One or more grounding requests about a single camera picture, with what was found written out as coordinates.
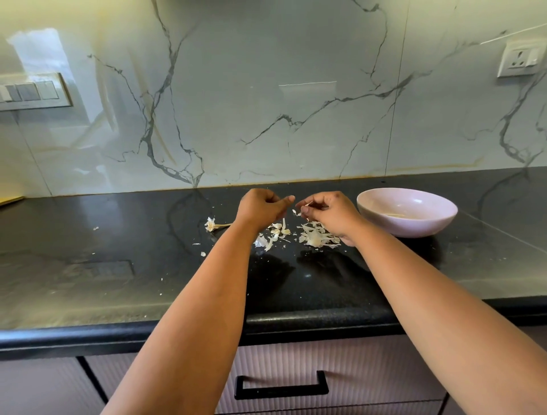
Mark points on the garlic stem with skin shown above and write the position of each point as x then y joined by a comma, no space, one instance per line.
215,225

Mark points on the pile of garlic peels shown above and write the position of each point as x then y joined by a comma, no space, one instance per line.
299,236

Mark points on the person's left thumb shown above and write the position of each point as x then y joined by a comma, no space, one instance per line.
284,201

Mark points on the white switch panel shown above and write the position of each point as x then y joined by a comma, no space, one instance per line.
30,92

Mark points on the person's right forearm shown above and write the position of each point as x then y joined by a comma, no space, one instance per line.
444,329

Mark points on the white power socket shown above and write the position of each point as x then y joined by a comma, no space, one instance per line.
518,58

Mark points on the white ceramic bowl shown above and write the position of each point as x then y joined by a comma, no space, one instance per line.
407,212

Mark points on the person's left hand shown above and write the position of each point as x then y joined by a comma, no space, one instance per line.
260,209

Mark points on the person's left forearm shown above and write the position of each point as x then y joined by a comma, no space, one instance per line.
188,325

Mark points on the ribbed cabinet drawer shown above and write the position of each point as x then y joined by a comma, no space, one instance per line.
342,376

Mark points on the person's right thumb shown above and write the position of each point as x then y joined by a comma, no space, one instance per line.
308,202

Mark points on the person's right hand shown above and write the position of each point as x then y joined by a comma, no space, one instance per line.
337,216

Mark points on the ribbed cabinet door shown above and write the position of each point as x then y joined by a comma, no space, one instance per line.
42,387

